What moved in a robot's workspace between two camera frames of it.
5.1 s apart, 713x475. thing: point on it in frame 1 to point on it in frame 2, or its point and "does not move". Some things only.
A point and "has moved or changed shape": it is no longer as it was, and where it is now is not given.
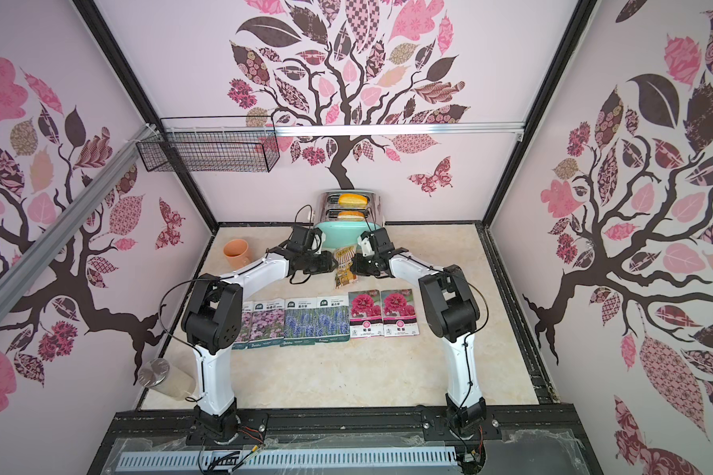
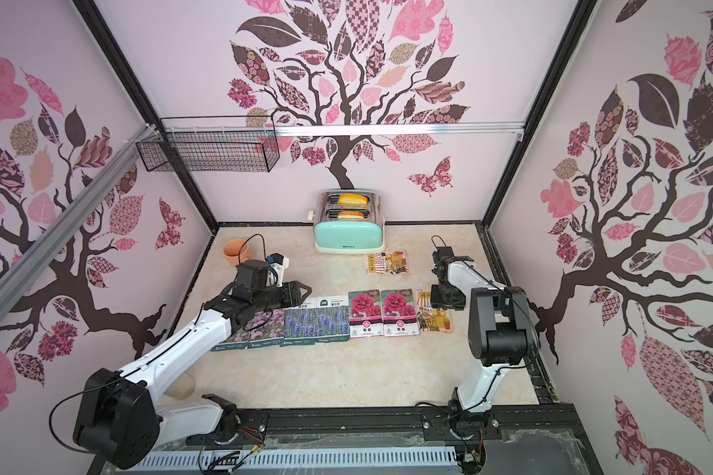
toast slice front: (351, 216) does not move
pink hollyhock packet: (399, 315) does not move
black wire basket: (212, 144) does not move
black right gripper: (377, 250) to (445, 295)
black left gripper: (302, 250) to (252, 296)
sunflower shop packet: (344, 274) has moved or changed shape
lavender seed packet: (332, 322) does not move
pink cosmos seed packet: (267, 324) does not move
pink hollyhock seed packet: (365, 314) does not move
